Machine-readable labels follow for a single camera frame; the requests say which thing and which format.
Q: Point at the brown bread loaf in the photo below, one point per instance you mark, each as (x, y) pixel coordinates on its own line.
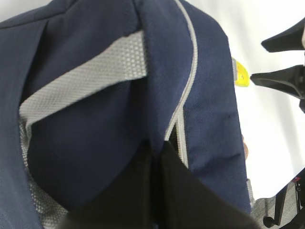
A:
(246, 151)

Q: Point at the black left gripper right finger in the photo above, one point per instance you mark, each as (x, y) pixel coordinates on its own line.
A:
(188, 204)

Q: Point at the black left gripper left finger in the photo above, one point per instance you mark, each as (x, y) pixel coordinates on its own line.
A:
(124, 204)

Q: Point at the yellow banana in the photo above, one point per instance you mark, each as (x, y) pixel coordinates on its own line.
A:
(241, 76)

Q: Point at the navy blue lunch bag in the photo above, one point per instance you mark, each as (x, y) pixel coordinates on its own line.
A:
(84, 82)

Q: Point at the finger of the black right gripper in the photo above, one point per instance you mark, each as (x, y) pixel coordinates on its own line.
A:
(290, 81)
(292, 39)

